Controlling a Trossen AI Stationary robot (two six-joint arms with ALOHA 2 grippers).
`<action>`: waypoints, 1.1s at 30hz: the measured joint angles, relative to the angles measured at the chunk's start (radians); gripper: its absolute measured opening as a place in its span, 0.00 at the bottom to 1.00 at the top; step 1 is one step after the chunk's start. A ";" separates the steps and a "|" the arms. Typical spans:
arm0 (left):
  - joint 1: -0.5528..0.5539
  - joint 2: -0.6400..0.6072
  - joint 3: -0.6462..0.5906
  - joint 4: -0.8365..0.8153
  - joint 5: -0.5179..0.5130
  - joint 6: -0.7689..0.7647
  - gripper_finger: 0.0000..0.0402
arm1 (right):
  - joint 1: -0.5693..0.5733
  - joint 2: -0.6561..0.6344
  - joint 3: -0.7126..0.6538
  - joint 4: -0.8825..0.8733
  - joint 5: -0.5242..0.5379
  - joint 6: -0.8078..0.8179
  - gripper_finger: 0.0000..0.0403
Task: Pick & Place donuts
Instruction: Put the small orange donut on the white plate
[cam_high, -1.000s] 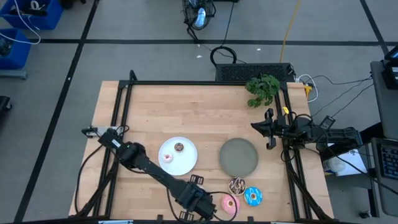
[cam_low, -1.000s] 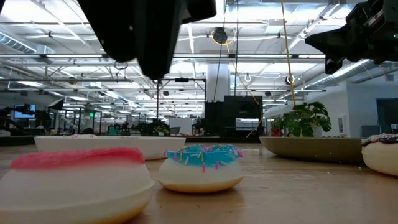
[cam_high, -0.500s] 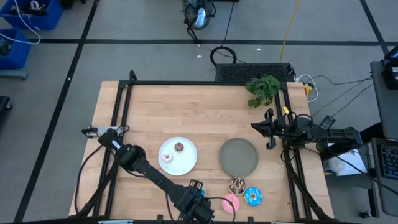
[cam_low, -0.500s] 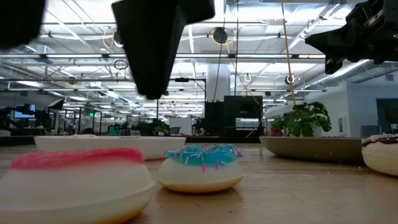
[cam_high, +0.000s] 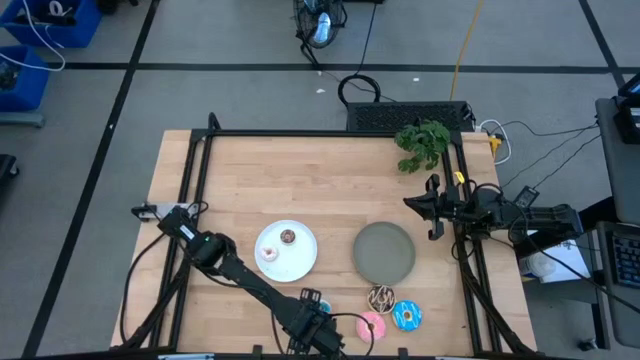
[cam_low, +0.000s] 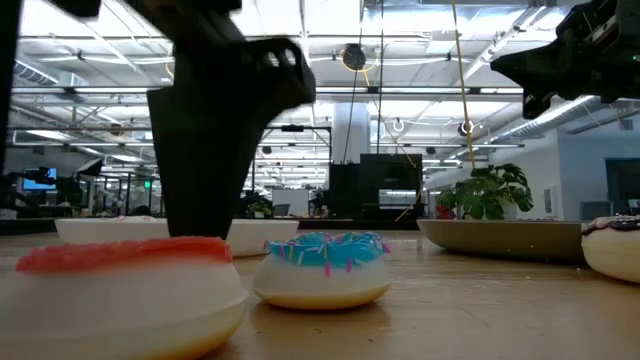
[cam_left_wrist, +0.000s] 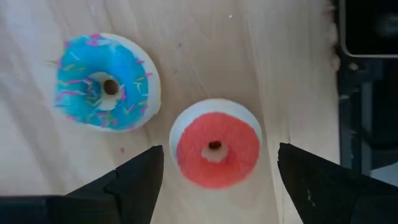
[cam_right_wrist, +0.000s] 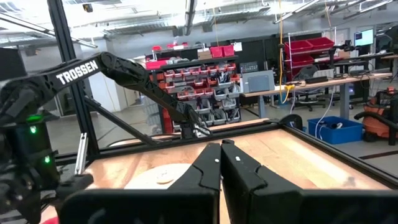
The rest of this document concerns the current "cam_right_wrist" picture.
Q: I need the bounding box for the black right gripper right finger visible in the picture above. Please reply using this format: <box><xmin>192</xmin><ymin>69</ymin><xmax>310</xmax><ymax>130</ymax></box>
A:
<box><xmin>220</xmin><ymin>139</ymin><xmax>398</xmax><ymax>224</ymax></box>

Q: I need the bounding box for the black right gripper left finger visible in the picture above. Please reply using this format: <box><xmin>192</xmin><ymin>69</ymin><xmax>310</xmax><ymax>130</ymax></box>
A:
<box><xmin>58</xmin><ymin>142</ymin><xmax>222</xmax><ymax>224</ymax></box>

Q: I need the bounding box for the white round plate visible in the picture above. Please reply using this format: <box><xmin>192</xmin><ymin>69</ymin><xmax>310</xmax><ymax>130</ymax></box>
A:
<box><xmin>124</xmin><ymin>163</ymin><xmax>192</xmax><ymax>190</ymax></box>

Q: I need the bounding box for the silver aluminium bar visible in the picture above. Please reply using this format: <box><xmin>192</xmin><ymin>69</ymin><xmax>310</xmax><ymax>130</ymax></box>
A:
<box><xmin>75</xmin><ymin>133</ymin><xmax>90</xmax><ymax>175</ymax></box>

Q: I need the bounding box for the shelf with parts bins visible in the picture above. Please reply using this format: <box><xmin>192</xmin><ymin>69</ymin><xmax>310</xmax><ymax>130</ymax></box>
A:
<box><xmin>145</xmin><ymin>43</ymin><xmax>242</xmax><ymax>133</ymax></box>

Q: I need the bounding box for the grey box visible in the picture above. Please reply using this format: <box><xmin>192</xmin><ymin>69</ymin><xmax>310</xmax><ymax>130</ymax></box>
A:
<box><xmin>241</xmin><ymin>70</ymin><xmax>276</xmax><ymax>93</ymax></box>

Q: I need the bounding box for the blue plastic bin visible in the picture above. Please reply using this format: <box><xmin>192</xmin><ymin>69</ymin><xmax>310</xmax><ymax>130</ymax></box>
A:
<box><xmin>307</xmin><ymin>116</ymin><xmax>373</xmax><ymax>145</ymax></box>

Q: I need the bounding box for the black office chair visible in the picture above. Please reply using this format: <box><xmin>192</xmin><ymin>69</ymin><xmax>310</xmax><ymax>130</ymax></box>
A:
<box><xmin>292</xmin><ymin>64</ymin><xmax>328</xmax><ymax>112</ymax></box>

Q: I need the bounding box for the wooden workbench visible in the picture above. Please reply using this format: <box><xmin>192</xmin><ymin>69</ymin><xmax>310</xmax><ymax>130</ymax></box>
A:
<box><xmin>241</xmin><ymin>72</ymin><xmax>393</xmax><ymax>119</ymax></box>

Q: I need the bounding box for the orange shop vacuum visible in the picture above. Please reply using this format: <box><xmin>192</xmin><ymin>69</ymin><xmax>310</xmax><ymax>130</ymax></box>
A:
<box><xmin>354</xmin><ymin>86</ymin><xmax>398</xmax><ymax>146</ymax></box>

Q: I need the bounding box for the rack with red bins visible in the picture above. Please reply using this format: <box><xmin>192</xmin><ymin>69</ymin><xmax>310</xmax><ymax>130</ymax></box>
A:
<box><xmin>284</xmin><ymin>30</ymin><xmax>336</xmax><ymax>77</ymax></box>

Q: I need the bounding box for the small computer monitor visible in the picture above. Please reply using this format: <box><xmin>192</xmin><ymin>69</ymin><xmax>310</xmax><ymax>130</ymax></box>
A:
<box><xmin>353</xmin><ymin>29</ymin><xmax>375</xmax><ymax>47</ymax></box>

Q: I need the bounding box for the black table edge frame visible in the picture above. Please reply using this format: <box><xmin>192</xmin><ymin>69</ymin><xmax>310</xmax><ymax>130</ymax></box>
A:
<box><xmin>55</xmin><ymin>116</ymin><xmax>398</xmax><ymax>187</ymax></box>

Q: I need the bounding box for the black diagonal frame strut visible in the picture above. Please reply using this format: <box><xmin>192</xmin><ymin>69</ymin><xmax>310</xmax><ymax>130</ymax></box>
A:
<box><xmin>83</xmin><ymin>96</ymin><xmax>157</xmax><ymax>146</ymax></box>

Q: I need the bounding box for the black upright frame post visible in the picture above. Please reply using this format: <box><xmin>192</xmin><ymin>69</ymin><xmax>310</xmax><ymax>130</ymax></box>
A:
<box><xmin>46</xmin><ymin>0</ymin><xmax>101</xmax><ymax>156</ymax></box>

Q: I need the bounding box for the yellow hanging cable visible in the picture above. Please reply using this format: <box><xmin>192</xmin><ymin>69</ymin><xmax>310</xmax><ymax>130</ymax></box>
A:
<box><xmin>277</xmin><ymin>0</ymin><xmax>295</xmax><ymax>105</ymax></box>

